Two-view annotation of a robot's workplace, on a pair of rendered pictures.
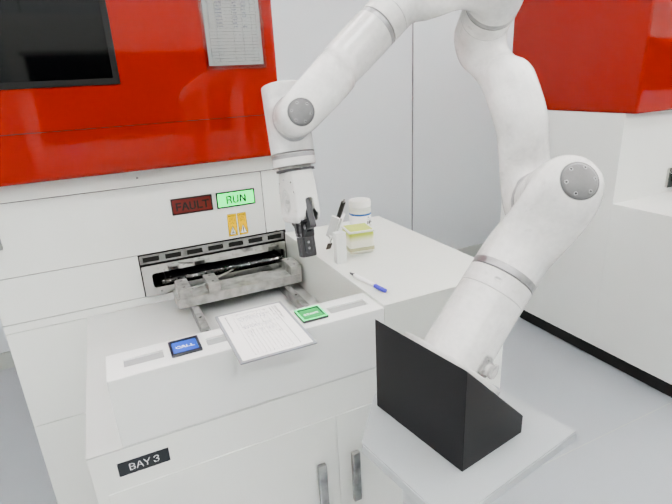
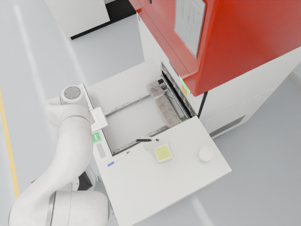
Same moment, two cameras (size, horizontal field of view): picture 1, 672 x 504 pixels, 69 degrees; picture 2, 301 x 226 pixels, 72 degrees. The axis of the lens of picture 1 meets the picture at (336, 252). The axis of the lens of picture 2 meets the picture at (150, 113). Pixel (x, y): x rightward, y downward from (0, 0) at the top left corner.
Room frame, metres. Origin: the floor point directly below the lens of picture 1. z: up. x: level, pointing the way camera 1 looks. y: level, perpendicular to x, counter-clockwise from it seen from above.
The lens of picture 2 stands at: (1.33, -0.32, 2.08)
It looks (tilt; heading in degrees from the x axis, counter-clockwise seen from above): 65 degrees down; 99
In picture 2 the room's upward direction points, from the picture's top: 11 degrees counter-clockwise
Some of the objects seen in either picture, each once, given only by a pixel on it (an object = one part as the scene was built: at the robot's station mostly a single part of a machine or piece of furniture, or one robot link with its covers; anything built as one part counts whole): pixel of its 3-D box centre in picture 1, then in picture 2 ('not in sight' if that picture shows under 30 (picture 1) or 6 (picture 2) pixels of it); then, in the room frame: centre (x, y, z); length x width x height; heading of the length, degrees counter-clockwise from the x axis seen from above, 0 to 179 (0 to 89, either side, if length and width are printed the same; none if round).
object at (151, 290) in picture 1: (218, 267); (176, 92); (1.42, 0.37, 0.89); 0.44 x 0.02 x 0.10; 115
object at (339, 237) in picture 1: (336, 236); (147, 141); (1.24, 0.00, 1.03); 0.06 x 0.04 x 0.13; 25
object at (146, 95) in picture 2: (204, 329); (134, 101); (1.13, 0.35, 0.84); 0.50 x 0.02 x 0.03; 25
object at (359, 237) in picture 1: (357, 238); (163, 154); (1.31, -0.06, 1.00); 0.07 x 0.07 x 0.07; 16
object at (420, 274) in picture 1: (381, 273); (162, 169); (1.31, -0.13, 0.89); 0.62 x 0.35 x 0.14; 25
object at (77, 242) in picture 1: (150, 237); (165, 59); (1.36, 0.53, 1.02); 0.81 x 0.03 x 0.40; 115
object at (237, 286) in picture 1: (239, 286); (163, 105); (1.33, 0.29, 0.87); 0.36 x 0.08 x 0.03; 115
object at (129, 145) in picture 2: (301, 305); (151, 134); (1.24, 0.10, 0.84); 0.50 x 0.02 x 0.03; 25
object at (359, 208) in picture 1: (360, 213); (204, 155); (1.53, -0.08, 1.01); 0.07 x 0.07 x 0.10
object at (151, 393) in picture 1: (257, 360); (92, 124); (0.88, 0.17, 0.89); 0.55 x 0.09 x 0.14; 115
